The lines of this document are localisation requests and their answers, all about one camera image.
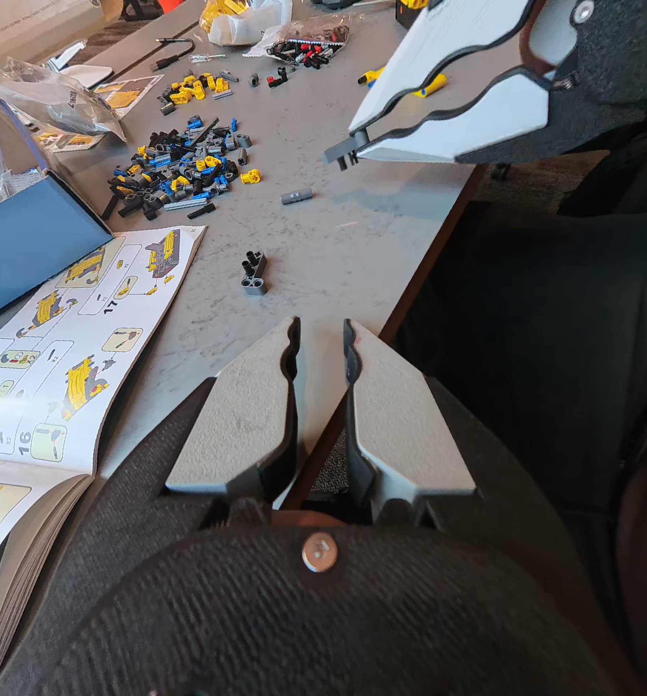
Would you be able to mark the grey axle connector tube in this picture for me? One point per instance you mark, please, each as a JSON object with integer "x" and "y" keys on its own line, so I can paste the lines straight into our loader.
{"x": 296, "y": 196}

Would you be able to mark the dark blue cardboard box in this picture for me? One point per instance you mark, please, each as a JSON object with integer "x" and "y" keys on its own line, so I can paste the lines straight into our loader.
{"x": 30, "y": 244}

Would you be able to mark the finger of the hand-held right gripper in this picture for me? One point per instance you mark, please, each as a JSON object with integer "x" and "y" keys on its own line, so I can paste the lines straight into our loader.
{"x": 492, "y": 119}
{"x": 437, "y": 49}

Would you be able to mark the open instruction booklet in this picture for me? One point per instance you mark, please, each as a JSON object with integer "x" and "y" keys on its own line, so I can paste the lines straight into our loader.
{"x": 57, "y": 353}

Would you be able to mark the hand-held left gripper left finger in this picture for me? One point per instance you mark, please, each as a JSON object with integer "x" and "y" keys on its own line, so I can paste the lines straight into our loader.
{"x": 236, "y": 424}

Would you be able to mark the white flat object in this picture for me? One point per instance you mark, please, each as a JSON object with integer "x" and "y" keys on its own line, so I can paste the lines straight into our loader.
{"x": 90, "y": 76}

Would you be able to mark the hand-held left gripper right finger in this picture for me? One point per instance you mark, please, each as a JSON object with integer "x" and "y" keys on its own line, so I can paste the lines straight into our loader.
{"x": 410, "y": 435}

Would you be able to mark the person's legs in black pants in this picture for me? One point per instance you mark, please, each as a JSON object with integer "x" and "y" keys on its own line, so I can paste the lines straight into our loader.
{"x": 546, "y": 326}

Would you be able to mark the clear plastic pen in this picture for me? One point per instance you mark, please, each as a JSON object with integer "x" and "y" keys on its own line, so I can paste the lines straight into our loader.
{"x": 209, "y": 56}

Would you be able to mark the yellow printed paper sheet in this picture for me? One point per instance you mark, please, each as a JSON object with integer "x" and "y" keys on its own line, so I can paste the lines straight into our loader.
{"x": 125, "y": 97}

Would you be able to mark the small yellow connector piece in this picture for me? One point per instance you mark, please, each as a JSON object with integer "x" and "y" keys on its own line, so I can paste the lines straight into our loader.
{"x": 251, "y": 176}

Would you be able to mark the yellow curved panel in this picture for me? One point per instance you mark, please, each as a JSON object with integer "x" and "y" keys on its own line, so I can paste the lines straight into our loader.
{"x": 435, "y": 84}

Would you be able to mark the crumpled clear plastic bag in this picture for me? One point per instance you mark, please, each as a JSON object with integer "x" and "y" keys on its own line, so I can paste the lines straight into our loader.
{"x": 57, "y": 103}

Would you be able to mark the pile of mixed small pieces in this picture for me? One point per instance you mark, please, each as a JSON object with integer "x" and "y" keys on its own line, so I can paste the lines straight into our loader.
{"x": 182, "y": 168}

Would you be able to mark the pile of yellow beam pieces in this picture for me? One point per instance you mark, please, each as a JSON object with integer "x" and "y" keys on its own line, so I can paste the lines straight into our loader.
{"x": 193, "y": 90}

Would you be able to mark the clear bag of black pieces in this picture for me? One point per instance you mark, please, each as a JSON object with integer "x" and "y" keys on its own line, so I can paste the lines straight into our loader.
{"x": 307, "y": 43}

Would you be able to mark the crumpled white plastic bag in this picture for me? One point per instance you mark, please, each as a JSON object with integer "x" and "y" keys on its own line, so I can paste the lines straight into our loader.
{"x": 242, "y": 24}

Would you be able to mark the black angled connector piece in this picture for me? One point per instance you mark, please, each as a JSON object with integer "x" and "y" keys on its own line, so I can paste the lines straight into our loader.
{"x": 286, "y": 75}

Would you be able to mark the black axle pin with stop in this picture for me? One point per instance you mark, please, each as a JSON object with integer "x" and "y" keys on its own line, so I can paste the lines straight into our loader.
{"x": 201, "y": 211}

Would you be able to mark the grey desk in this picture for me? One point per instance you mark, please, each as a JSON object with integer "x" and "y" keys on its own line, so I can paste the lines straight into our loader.
{"x": 329, "y": 244}

